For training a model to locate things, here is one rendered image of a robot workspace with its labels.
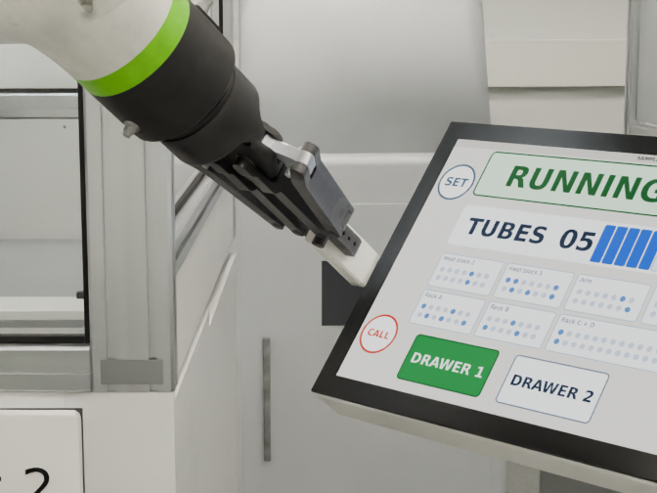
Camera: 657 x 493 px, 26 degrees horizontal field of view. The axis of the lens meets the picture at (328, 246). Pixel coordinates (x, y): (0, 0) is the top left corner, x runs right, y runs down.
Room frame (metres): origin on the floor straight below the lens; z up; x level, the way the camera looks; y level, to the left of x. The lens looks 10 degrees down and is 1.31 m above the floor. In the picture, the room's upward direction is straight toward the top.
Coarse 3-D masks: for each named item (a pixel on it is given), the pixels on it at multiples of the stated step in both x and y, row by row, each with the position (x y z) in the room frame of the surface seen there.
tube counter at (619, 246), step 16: (576, 224) 1.23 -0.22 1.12; (592, 224) 1.22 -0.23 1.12; (608, 224) 1.21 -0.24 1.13; (624, 224) 1.20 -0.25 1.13; (560, 240) 1.23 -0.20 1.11; (576, 240) 1.22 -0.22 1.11; (592, 240) 1.21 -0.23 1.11; (608, 240) 1.20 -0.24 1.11; (624, 240) 1.19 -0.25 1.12; (640, 240) 1.18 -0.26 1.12; (656, 240) 1.17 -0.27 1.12; (560, 256) 1.22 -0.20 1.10; (576, 256) 1.21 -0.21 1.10; (592, 256) 1.20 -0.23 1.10; (608, 256) 1.19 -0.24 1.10; (624, 256) 1.18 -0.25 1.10; (640, 256) 1.17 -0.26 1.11; (656, 256) 1.16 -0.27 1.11; (656, 272) 1.15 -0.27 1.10
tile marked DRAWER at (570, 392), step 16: (512, 368) 1.16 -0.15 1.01; (528, 368) 1.15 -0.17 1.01; (544, 368) 1.14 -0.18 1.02; (560, 368) 1.14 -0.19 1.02; (576, 368) 1.13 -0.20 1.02; (512, 384) 1.15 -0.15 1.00; (528, 384) 1.14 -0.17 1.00; (544, 384) 1.13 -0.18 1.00; (560, 384) 1.12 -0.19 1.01; (576, 384) 1.12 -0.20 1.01; (592, 384) 1.11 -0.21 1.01; (496, 400) 1.15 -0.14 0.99; (512, 400) 1.14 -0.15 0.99; (528, 400) 1.13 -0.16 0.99; (544, 400) 1.12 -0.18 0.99; (560, 400) 1.11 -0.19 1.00; (576, 400) 1.11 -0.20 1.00; (592, 400) 1.10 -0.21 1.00; (560, 416) 1.10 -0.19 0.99; (576, 416) 1.09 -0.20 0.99; (592, 416) 1.09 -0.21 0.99
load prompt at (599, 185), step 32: (512, 160) 1.33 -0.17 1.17; (544, 160) 1.31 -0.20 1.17; (576, 160) 1.28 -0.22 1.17; (608, 160) 1.26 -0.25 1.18; (480, 192) 1.32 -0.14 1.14; (512, 192) 1.30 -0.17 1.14; (544, 192) 1.28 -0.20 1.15; (576, 192) 1.26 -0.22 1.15; (608, 192) 1.24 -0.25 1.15; (640, 192) 1.22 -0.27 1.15
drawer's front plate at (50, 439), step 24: (0, 432) 1.31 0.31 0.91; (24, 432) 1.31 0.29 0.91; (48, 432) 1.31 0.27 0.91; (72, 432) 1.31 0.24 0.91; (0, 456) 1.31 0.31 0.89; (24, 456) 1.31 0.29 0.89; (48, 456) 1.31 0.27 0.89; (72, 456) 1.31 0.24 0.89; (24, 480) 1.31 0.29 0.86; (72, 480) 1.31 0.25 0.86
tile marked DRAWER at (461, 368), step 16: (416, 336) 1.24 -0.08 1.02; (432, 336) 1.23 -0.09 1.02; (416, 352) 1.23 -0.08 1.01; (432, 352) 1.22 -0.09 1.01; (448, 352) 1.21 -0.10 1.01; (464, 352) 1.20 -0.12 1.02; (480, 352) 1.19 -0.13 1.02; (496, 352) 1.18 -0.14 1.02; (400, 368) 1.23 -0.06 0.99; (416, 368) 1.22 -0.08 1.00; (432, 368) 1.21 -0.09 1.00; (448, 368) 1.20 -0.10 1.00; (464, 368) 1.19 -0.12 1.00; (480, 368) 1.18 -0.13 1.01; (432, 384) 1.20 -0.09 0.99; (448, 384) 1.19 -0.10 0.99; (464, 384) 1.18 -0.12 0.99; (480, 384) 1.17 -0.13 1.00
